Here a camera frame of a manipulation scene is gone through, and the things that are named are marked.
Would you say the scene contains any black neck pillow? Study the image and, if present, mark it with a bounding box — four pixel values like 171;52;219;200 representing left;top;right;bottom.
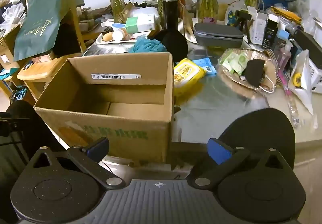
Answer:
153;29;188;63

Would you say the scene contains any teal mesh bath loofah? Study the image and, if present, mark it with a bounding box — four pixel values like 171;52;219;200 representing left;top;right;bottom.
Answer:
128;36;167;53

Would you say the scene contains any brown cardboard box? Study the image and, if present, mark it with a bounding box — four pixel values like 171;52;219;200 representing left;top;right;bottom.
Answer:
34;52;173;163

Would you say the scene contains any woven basket tray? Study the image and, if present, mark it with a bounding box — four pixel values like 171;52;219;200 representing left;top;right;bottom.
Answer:
218;49;277;93

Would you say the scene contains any black face mask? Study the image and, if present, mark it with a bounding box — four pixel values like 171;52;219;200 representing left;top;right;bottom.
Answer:
242;59;265;88

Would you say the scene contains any yellow wet wipes pack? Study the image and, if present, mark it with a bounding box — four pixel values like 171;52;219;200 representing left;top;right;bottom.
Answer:
173;59;206;97

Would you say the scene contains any blue wipes pack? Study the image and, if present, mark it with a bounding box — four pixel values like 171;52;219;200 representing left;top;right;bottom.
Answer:
192;57;217;76

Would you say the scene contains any wooden chair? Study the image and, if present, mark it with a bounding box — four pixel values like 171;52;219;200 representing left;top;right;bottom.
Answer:
17;0;86;99

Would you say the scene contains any yellow tape measure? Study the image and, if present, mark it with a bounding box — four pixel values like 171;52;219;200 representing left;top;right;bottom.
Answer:
293;73;302;88

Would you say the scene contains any white plastic tray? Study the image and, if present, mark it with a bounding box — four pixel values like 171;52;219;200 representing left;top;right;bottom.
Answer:
95;33;137;45

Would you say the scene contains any pink soap bottle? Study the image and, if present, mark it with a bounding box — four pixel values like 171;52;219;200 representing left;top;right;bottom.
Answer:
276;41;293;70

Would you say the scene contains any grey zip hard case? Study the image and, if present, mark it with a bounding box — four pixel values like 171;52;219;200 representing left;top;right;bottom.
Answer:
194;23;244;49

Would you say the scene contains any white round jar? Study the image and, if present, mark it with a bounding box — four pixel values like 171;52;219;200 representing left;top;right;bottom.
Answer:
112;28;127;42

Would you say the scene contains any green white tissue box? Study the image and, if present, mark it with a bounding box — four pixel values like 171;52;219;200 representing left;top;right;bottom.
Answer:
125;14;156;34

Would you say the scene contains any green paper bag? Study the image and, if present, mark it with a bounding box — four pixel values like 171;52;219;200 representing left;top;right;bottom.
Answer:
14;0;70;61

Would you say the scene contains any black thermos bottle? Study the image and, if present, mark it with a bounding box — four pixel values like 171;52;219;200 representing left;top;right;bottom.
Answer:
162;0;179;31

